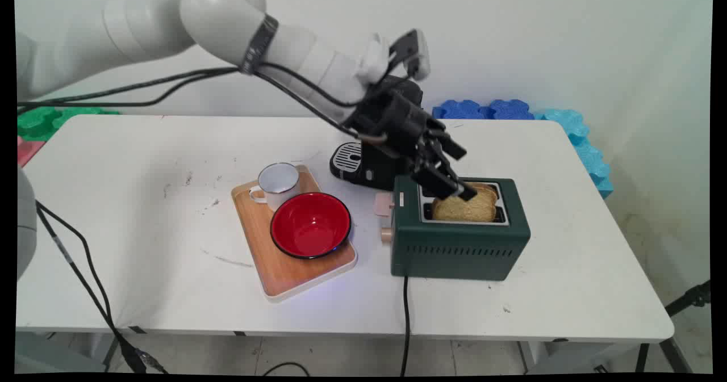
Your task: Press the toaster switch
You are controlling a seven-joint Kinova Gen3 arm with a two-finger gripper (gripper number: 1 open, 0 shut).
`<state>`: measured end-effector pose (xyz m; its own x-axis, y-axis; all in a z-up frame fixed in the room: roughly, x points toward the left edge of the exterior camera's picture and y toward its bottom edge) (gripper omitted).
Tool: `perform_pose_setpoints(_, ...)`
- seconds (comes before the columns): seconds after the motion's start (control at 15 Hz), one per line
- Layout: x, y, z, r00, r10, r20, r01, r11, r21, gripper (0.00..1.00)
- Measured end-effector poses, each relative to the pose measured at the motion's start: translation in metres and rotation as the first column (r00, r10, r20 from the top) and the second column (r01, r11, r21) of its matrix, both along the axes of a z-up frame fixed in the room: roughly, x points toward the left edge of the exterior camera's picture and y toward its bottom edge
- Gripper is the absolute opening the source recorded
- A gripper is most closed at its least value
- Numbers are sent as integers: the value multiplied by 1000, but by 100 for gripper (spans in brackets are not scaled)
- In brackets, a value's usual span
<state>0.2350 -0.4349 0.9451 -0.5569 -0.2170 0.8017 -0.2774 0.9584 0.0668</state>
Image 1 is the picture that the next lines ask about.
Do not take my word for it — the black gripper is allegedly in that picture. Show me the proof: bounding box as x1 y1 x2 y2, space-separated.
344 78 479 202

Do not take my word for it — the toasted bread slice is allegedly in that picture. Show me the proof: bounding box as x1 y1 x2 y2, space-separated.
432 188 498 223

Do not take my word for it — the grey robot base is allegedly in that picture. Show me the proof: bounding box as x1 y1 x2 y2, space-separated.
16 165 38 282

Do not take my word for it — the dark blue foam mat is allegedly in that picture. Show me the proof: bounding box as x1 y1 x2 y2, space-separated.
432 99 536 121

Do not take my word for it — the black coffee machine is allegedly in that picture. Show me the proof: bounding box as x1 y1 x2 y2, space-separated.
329 139 414 192

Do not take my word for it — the dark green toaster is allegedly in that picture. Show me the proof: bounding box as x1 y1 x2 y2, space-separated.
375 175 532 282

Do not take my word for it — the light blue foam mat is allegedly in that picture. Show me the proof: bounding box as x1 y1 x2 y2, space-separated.
533 108 615 200

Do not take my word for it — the red bowl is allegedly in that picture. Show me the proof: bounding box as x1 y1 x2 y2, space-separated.
269 191 353 260

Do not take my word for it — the white enamel mug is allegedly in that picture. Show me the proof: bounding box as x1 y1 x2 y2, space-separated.
249 162 300 212

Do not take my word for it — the wooden serving tray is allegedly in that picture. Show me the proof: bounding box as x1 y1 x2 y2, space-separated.
231 164 358 303

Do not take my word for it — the black tripod leg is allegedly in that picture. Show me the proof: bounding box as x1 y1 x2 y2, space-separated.
635 280 712 373

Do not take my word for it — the green foam mat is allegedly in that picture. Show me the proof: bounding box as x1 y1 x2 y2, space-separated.
17 106 121 143

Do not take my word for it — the pink foam mat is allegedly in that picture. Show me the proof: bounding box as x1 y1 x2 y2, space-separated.
17 136 46 168

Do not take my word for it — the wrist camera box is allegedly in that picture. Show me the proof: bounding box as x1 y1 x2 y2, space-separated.
388 28 431 82

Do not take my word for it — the black toaster power cord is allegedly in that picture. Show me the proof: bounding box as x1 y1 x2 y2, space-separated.
400 275 412 377

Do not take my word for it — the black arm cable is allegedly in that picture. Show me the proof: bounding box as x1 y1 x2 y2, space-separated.
17 62 392 142

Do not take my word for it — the black base cable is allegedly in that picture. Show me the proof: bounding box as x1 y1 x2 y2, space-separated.
35 199 169 375

